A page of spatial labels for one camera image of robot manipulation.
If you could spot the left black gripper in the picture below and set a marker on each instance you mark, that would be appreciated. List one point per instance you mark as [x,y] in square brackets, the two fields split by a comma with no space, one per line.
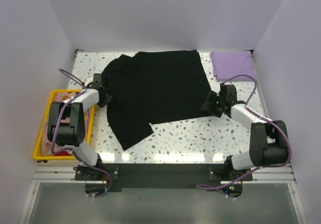
[102,104]

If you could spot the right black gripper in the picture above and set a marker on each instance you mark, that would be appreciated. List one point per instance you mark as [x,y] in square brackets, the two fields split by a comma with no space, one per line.
[211,98]

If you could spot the black t-shirt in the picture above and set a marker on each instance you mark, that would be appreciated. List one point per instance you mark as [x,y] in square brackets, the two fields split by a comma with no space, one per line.
[153,88]

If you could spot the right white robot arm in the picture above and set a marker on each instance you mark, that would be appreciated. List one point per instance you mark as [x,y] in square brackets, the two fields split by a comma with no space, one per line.
[269,144]

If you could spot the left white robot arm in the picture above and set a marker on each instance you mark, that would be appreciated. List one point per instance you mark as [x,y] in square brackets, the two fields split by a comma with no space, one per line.
[67,131]

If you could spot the folded purple t-shirt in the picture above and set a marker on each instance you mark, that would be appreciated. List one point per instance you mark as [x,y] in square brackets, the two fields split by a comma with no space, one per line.
[230,64]

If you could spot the red garment in bin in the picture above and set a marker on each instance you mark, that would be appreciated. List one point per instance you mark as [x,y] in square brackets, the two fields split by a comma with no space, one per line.
[63,153]

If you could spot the pink printed t-shirt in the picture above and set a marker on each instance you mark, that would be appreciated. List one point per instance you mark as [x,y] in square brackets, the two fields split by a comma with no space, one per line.
[58,97]

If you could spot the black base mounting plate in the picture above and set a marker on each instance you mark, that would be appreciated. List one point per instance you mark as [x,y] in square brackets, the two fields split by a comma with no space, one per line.
[172,176]

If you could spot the yellow plastic bin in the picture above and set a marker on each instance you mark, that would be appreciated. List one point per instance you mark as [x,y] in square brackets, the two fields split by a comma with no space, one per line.
[37,151]

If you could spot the aluminium extrusion rail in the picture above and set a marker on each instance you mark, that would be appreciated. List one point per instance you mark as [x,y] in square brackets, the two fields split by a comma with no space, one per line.
[63,173]

